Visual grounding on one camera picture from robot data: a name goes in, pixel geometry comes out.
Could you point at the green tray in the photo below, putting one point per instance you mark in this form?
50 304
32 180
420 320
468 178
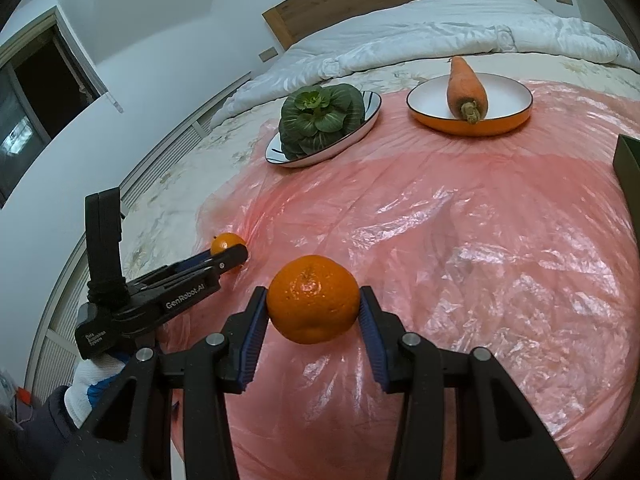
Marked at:
630 170

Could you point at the person's left hand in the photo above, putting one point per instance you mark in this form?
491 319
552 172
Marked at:
90 377

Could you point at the white plate with dark rim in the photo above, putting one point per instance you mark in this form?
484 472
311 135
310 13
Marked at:
345 143

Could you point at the clear plastic rod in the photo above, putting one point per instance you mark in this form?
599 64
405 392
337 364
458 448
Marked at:
114 102

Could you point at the pink plastic sheet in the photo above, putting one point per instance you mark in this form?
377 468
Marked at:
475 235

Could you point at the carrot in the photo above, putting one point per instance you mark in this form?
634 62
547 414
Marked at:
465 85

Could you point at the white duvet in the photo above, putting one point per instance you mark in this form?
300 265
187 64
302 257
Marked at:
400 30

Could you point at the window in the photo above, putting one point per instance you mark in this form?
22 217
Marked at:
30 110

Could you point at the floral bed cover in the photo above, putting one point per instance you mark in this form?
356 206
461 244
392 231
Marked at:
165 210

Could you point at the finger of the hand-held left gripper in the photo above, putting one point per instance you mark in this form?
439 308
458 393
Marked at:
232 257
192 262

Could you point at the small orange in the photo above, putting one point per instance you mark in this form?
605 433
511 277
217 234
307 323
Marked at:
225 242

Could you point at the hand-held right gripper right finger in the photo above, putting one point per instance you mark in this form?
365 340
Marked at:
374 340

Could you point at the orange and white plate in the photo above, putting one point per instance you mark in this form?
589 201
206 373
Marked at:
505 95

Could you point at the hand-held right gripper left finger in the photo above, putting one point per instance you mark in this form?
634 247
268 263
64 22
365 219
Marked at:
254 340

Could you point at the leafy green vegetable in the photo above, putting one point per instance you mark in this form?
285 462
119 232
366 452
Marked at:
320 120

